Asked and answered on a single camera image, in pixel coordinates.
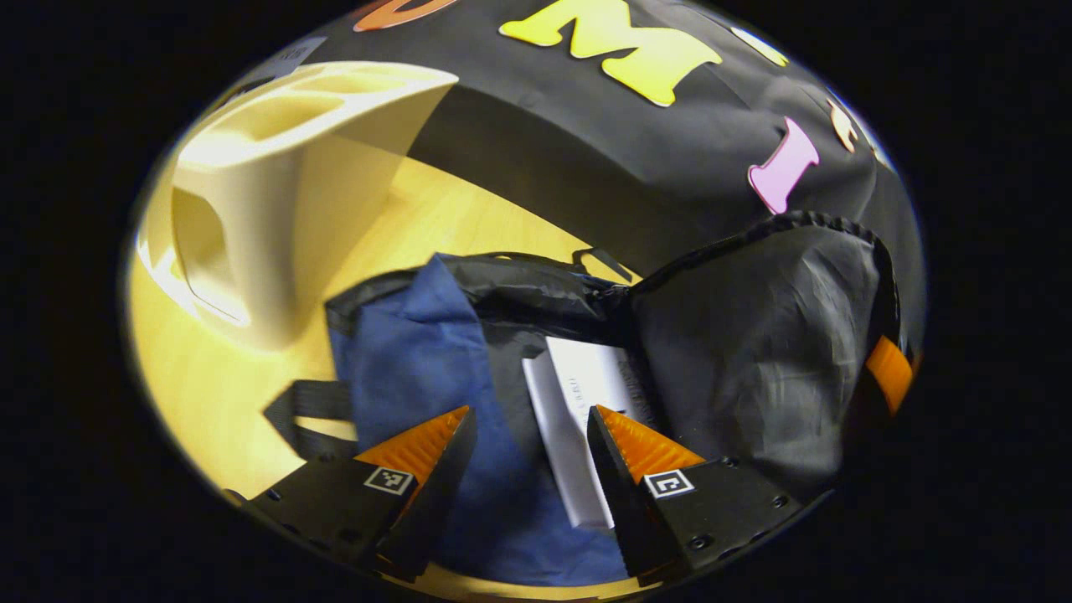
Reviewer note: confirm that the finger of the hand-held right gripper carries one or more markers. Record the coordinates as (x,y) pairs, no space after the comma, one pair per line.
(889,373)

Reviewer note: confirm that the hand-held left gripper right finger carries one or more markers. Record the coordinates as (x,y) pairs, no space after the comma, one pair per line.
(624,502)

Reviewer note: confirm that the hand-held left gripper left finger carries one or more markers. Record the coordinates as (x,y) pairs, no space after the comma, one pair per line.
(435,494)

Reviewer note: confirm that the white book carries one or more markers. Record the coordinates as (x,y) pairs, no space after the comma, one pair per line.
(569,419)

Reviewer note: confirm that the blue schoolbag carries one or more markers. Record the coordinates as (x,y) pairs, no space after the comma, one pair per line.
(410,352)

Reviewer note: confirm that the white plastic bookshelf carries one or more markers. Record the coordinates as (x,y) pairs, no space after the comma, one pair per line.
(276,209)

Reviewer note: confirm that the black backdrop cloth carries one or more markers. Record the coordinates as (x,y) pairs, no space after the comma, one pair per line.
(586,151)

